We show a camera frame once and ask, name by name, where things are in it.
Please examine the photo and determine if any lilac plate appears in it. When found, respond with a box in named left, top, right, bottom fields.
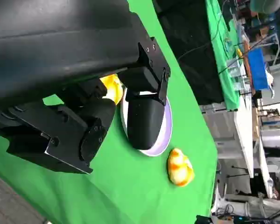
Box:
left=120, top=87, right=173, bottom=157

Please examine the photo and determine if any white workshop desk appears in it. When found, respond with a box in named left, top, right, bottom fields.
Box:
left=199, top=60, right=275, bottom=199

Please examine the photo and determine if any large orange white bread roll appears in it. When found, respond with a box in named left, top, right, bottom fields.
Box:
left=167, top=147, right=195, bottom=187

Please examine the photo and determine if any blue box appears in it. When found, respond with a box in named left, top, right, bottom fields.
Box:
left=247, top=48, right=270, bottom=91

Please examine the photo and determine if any green cloth on workshop table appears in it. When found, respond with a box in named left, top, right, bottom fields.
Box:
left=205, top=0, right=239, bottom=112

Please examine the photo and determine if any small orange white bread roll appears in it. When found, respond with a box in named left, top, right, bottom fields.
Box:
left=99, top=74, right=124, bottom=105

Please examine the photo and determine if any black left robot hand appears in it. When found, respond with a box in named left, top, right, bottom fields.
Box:
left=0, top=0, right=171, bottom=175

